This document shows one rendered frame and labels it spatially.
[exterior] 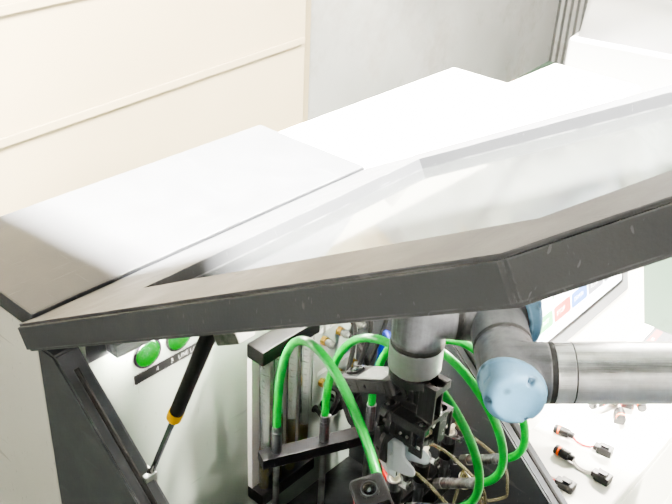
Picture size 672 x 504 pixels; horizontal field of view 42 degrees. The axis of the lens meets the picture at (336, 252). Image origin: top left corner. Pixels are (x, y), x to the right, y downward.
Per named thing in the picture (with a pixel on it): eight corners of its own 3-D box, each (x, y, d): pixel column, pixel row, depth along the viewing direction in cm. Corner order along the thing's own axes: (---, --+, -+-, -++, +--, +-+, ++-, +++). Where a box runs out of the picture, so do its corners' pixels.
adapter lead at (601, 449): (613, 453, 175) (615, 445, 174) (609, 459, 173) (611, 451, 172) (555, 428, 181) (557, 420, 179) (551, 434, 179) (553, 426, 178)
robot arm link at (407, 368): (378, 342, 119) (414, 318, 125) (376, 369, 122) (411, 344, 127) (422, 366, 115) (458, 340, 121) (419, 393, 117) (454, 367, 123)
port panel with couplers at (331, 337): (323, 414, 170) (329, 278, 155) (310, 406, 172) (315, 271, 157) (365, 383, 179) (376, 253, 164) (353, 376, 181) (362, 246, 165)
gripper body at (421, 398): (418, 464, 123) (427, 396, 117) (371, 435, 127) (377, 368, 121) (450, 437, 128) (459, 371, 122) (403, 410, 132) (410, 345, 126)
